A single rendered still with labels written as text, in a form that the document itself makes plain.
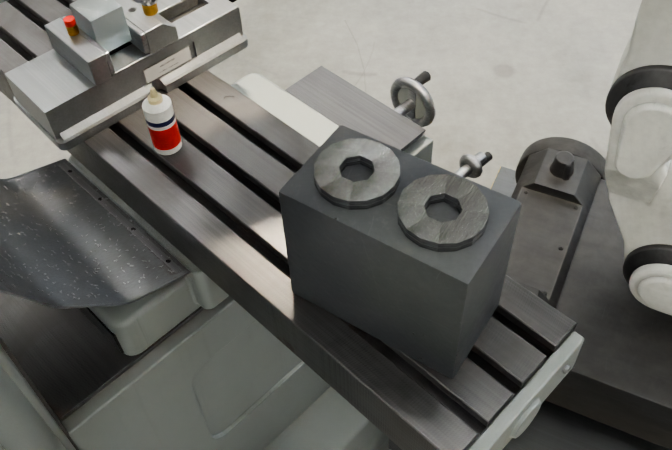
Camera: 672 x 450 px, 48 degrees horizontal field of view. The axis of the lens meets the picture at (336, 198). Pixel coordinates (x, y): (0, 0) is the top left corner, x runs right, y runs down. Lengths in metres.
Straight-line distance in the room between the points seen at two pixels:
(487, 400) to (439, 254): 0.20
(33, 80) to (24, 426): 0.49
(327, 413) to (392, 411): 0.85
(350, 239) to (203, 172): 0.37
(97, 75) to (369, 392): 0.59
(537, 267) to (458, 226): 0.72
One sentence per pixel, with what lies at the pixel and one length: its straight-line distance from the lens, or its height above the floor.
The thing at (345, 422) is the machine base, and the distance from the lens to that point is 1.69.
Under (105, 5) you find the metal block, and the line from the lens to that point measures 1.17.
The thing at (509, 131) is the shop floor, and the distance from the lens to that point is 2.54.
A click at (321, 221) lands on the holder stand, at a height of 1.14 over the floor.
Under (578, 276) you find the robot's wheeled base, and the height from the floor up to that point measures 0.57.
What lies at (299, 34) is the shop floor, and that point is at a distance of 2.91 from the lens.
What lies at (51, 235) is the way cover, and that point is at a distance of 1.12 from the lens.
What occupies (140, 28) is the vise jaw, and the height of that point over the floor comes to 1.08.
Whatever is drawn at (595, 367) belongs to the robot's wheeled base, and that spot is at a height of 0.57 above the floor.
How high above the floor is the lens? 1.74
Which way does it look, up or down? 49 degrees down
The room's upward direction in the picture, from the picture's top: 3 degrees counter-clockwise
